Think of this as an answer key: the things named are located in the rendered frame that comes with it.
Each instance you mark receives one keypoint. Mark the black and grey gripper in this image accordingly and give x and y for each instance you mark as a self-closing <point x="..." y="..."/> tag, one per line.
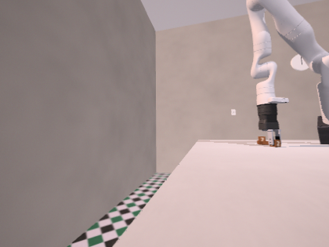
<point x="267" y="113"/>

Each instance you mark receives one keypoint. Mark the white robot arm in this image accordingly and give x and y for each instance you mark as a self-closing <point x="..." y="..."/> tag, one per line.
<point x="298" y="34"/>

